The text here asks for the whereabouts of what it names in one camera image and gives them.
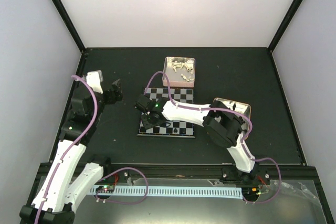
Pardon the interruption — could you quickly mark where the small green circuit board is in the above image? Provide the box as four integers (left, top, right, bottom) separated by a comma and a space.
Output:
96, 185, 115, 194

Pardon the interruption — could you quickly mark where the right black frame post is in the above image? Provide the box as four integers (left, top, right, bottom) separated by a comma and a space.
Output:
267, 0, 303, 53

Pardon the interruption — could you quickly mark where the black frame post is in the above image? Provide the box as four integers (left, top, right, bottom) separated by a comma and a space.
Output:
51, 0, 86, 52
267, 0, 303, 53

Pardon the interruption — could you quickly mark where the yellow tin tray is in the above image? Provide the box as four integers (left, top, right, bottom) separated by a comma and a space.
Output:
212, 98, 251, 119

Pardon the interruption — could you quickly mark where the light blue slotted cable duct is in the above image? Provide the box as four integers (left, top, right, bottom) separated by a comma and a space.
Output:
88, 185, 243, 199

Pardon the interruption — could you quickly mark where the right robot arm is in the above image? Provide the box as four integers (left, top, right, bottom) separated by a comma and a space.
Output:
134, 94, 259, 184

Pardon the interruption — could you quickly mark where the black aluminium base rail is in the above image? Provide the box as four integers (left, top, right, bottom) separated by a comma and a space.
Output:
103, 164, 318, 185

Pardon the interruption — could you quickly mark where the left black frame post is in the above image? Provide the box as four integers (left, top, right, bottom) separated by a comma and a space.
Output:
51, 0, 86, 52

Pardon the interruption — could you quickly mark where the pink tin tray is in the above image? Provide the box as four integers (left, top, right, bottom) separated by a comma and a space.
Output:
162, 57, 196, 88

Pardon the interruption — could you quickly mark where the black and grey chessboard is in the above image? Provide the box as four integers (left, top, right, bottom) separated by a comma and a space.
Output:
137, 88, 195, 138

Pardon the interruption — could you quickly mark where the pile of white chess pieces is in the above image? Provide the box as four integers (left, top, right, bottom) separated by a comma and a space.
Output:
172, 62, 195, 83

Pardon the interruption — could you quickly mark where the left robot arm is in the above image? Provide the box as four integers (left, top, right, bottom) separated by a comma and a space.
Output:
19, 76, 123, 223

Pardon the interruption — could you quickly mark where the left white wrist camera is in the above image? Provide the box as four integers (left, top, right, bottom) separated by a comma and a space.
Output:
86, 70, 103, 94

